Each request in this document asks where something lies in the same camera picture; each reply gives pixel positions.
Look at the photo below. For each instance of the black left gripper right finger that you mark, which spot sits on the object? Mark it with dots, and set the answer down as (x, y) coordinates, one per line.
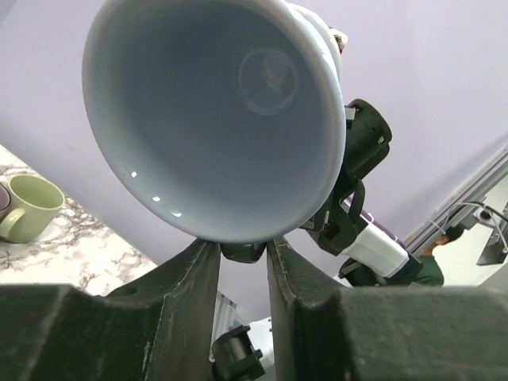
(308, 325)

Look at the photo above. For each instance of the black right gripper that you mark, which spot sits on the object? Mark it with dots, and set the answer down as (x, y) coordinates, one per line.
(337, 223)

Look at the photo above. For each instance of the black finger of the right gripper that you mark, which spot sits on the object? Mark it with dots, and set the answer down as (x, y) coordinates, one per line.
(243, 253)

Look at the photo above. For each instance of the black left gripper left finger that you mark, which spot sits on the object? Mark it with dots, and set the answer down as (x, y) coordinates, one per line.
(158, 327)

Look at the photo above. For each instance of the grey ceramic mug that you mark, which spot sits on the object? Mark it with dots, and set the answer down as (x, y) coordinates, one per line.
(223, 118)

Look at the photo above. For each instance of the green ceramic mug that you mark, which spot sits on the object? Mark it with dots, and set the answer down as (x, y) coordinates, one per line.
(34, 204)

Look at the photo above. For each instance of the purple ceramic mug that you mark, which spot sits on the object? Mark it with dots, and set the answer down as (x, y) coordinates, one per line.
(5, 200)

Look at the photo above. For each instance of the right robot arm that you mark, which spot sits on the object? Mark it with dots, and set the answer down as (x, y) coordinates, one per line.
(377, 257)

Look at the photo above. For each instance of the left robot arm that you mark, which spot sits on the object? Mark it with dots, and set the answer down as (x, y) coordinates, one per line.
(238, 354)

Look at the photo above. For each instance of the person in green shirt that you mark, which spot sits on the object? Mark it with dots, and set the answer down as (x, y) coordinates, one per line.
(431, 273)

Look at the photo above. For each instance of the aluminium frame rail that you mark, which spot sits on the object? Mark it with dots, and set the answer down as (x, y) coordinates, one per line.
(460, 204)

